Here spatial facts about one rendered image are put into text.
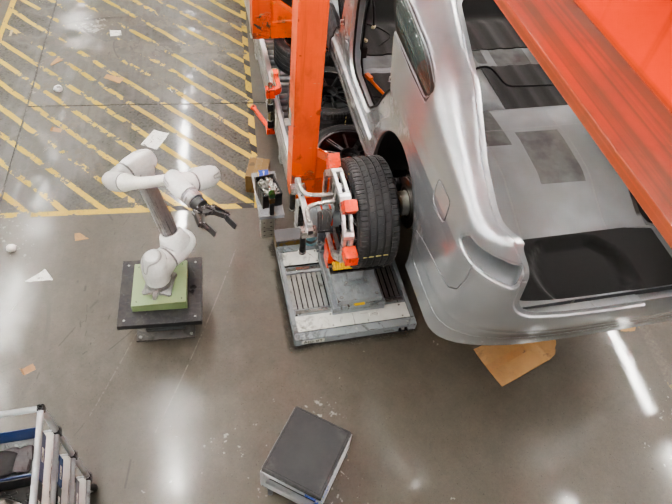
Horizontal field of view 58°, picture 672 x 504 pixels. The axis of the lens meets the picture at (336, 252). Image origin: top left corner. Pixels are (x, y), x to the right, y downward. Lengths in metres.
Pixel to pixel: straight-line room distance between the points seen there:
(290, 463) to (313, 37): 2.22
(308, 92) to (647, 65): 2.71
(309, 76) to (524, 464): 2.58
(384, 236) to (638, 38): 2.49
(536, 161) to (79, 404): 3.13
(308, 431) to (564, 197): 2.04
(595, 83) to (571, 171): 3.07
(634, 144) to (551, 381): 3.49
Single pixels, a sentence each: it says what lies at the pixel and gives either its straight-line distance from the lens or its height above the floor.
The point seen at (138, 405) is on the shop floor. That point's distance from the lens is 3.92.
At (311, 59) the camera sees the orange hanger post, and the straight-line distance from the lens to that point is 3.43.
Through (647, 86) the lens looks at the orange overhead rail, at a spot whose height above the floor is 3.00.
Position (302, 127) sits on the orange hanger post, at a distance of 3.70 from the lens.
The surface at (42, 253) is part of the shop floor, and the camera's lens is 4.74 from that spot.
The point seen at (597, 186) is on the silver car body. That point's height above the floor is 1.00.
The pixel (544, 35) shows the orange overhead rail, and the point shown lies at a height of 3.00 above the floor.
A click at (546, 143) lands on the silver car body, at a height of 1.05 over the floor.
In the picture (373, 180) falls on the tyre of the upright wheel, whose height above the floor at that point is 1.17.
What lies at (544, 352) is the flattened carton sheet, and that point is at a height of 0.01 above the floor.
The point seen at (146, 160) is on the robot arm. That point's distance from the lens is 3.50.
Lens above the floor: 3.48
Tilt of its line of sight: 51 degrees down
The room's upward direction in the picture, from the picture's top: 8 degrees clockwise
